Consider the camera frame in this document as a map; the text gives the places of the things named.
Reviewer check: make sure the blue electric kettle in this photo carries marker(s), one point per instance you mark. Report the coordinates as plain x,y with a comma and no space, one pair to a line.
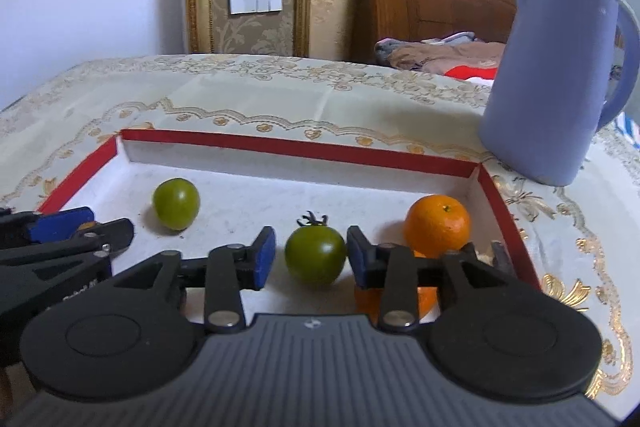
545,82

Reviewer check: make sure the wooden bed headboard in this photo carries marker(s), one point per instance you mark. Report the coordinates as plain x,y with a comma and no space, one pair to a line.
430,2

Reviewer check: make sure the striped colourful blanket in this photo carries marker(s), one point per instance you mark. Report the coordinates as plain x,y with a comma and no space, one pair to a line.
630,127

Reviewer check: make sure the cream embroidered tablecloth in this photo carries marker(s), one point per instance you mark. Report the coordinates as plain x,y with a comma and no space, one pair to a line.
300,92

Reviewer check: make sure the orange tangerine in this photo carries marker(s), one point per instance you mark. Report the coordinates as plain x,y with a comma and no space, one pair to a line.
367,302
437,224

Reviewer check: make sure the red cardboard box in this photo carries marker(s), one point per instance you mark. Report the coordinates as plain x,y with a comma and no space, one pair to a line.
250,202

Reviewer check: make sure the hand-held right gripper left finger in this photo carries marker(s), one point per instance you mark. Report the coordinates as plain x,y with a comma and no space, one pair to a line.
262,257

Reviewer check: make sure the green tomato with stem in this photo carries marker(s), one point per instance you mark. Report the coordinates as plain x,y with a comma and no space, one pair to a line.
315,257

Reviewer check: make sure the brown cloth bundle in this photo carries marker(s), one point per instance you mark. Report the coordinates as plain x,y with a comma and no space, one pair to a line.
440,57

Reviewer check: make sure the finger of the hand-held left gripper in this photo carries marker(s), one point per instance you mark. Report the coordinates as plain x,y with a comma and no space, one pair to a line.
60,222
115,232

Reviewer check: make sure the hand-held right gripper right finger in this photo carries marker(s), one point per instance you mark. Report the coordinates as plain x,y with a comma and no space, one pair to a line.
357,257

